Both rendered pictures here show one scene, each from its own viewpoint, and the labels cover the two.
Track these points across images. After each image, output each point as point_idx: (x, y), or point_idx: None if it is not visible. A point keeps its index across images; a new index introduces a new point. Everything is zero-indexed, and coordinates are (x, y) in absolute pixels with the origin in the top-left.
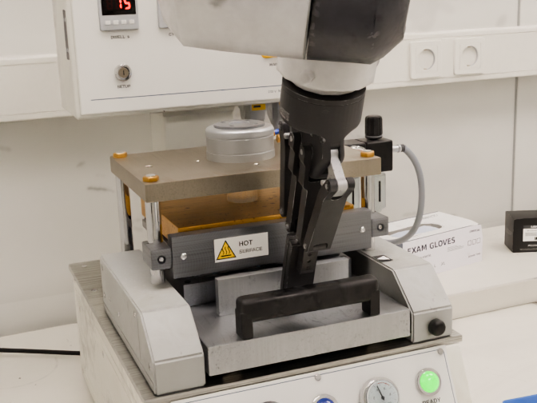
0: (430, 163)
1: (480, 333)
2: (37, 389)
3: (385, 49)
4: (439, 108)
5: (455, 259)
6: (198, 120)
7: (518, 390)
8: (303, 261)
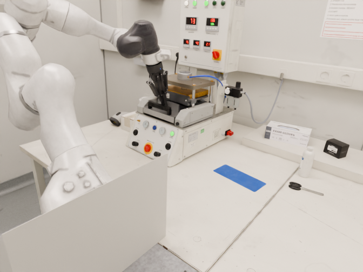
0: (326, 114)
1: (264, 158)
2: None
3: (125, 55)
4: (335, 95)
5: (293, 141)
6: (202, 71)
7: (234, 165)
8: (159, 98)
